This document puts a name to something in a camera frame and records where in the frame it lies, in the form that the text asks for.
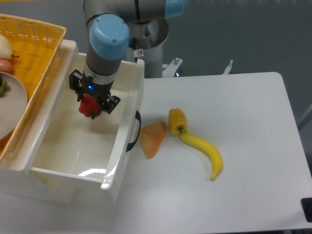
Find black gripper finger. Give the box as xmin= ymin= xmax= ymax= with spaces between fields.
xmin=69 ymin=69 xmax=85 ymax=102
xmin=96 ymin=94 xmax=121 ymax=114

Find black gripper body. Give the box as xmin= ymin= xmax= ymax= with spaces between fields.
xmin=80 ymin=69 xmax=115 ymax=100

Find red bell pepper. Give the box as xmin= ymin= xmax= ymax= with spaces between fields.
xmin=78 ymin=93 xmax=100 ymax=119

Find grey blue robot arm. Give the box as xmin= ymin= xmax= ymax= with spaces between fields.
xmin=69 ymin=0 xmax=186 ymax=118

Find upper white drawer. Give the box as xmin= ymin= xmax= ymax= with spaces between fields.
xmin=28 ymin=52 xmax=145 ymax=191

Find white drawer cabinet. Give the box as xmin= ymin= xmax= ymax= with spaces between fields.
xmin=0 ymin=39 xmax=129 ymax=205

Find yellow bell pepper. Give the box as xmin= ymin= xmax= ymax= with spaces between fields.
xmin=168 ymin=108 xmax=188 ymax=136

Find yellow woven basket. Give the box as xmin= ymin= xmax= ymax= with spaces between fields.
xmin=0 ymin=14 xmax=66 ymax=160

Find orange fruit wedge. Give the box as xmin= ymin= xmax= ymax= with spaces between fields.
xmin=139 ymin=121 xmax=167 ymax=159

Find white plate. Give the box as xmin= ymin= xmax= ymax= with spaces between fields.
xmin=0 ymin=72 xmax=27 ymax=139

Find pink sausage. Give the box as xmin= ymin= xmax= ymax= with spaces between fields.
xmin=0 ymin=59 xmax=13 ymax=74

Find green grapes on plate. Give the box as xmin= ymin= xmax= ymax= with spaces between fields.
xmin=0 ymin=76 xmax=11 ymax=97

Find pale pear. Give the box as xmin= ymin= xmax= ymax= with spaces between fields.
xmin=0 ymin=35 xmax=19 ymax=60

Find yellow banana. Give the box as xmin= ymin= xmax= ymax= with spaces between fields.
xmin=179 ymin=132 xmax=223 ymax=181

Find black device at table edge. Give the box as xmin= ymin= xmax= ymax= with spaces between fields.
xmin=301 ymin=197 xmax=312 ymax=223

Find white table frame bracket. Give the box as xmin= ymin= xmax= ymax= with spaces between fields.
xmin=222 ymin=60 xmax=233 ymax=75

